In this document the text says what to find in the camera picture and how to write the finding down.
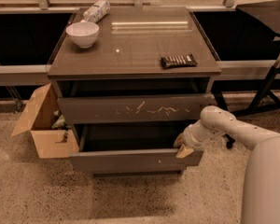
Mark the grey drawer cabinet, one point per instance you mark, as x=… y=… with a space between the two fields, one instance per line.
x=126 y=58

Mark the open cardboard box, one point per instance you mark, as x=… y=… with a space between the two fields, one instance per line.
x=37 y=118

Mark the dark chocolate bar wrapper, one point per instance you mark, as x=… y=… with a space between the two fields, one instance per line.
x=178 y=61

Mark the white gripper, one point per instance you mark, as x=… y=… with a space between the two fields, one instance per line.
x=188 y=139

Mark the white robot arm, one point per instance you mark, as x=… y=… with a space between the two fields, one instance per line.
x=261 y=192

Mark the grey top drawer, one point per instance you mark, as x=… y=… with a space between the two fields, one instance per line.
x=115 y=109

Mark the grey drawer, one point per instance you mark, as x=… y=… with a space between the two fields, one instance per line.
x=115 y=109
x=132 y=148

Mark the white snack bag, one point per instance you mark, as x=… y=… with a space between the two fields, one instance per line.
x=97 y=11

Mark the white ceramic bowl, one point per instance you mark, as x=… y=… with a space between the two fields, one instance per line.
x=83 y=34

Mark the green trash in box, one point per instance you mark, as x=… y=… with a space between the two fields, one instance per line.
x=60 y=122

